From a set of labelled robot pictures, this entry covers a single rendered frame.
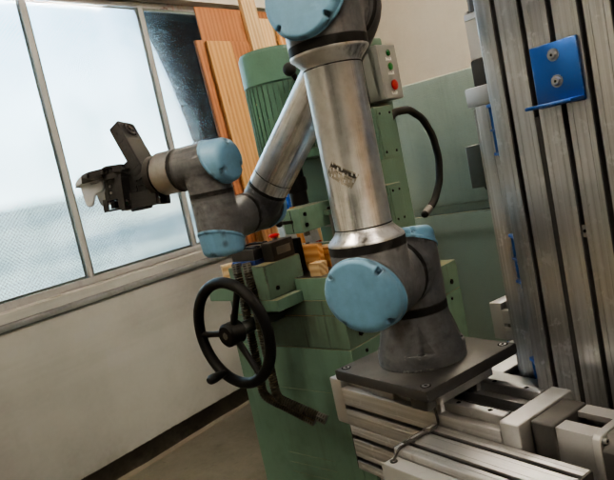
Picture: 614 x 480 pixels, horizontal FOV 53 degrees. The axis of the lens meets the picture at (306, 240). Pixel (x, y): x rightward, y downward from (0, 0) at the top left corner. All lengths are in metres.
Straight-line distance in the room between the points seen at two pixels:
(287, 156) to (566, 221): 0.46
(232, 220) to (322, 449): 0.91
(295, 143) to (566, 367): 0.57
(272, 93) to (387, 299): 0.94
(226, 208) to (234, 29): 2.66
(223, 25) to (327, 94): 2.72
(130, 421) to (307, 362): 1.47
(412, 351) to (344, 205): 0.29
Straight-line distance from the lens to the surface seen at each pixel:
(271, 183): 1.10
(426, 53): 4.17
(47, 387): 2.79
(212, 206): 1.03
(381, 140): 1.79
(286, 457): 1.91
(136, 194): 1.14
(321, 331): 1.61
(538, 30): 1.00
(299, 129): 1.07
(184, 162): 1.04
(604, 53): 0.95
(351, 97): 0.89
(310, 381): 1.71
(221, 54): 3.42
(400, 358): 1.04
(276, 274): 1.58
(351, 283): 0.88
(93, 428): 2.92
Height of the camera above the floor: 1.18
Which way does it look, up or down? 7 degrees down
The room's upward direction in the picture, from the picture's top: 12 degrees counter-clockwise
